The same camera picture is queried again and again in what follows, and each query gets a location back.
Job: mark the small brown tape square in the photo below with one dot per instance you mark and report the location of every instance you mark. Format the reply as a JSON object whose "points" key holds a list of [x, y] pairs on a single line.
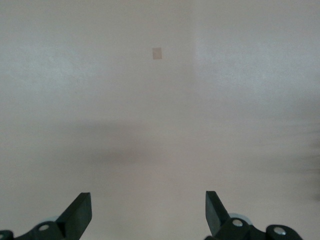
{"points": [[157, 53]]}

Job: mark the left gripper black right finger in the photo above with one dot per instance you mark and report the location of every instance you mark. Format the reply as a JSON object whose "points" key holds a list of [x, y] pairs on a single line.
{"points": [[215, 215]]}

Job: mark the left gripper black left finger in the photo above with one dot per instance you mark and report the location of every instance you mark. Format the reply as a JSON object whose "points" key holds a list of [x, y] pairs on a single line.
{"points": [[77, 217]]}

